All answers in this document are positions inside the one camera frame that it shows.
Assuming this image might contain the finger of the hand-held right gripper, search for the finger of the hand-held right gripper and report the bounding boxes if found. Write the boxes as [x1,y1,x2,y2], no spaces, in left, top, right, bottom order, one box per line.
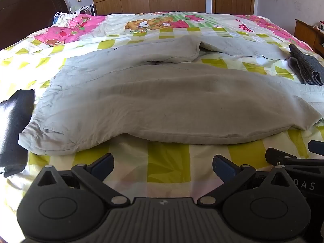
[265,147,324,168]
[308,140,324,155]

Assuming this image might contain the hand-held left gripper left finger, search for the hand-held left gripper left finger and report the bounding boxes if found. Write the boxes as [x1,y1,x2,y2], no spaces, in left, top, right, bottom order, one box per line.
[37,153,131,207]

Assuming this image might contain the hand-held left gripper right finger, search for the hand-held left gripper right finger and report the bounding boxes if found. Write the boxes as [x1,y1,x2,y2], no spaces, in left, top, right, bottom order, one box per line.
[197,154,295,207]

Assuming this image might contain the beige pants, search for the beige pants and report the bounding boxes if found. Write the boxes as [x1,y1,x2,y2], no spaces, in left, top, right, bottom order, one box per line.
[19,35,324,156]

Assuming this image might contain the printed checkered bedsheet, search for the printed checkered bedsheet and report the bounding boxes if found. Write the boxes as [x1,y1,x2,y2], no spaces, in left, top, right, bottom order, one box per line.
[0,11,324,233]

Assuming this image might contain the grey folded jeans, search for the grey folded jeans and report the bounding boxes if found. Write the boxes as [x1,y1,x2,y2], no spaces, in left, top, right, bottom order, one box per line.
[289,43,324,86]

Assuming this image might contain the black folded garment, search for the black folded garment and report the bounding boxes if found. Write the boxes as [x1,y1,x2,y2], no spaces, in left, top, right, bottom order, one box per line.
[0,89,35,178]

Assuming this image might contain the wooden nightstand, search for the wooden nightstand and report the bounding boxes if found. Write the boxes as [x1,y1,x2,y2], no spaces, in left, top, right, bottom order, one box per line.
[294,18,324,56]

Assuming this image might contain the dark wooden headboard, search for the dark wooden headboard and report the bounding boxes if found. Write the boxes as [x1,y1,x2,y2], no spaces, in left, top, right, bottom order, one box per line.
[0,0,69,51]

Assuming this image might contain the white cables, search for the white cables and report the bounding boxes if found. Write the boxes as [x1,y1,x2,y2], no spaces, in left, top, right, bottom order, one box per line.
[54,11,76,23]

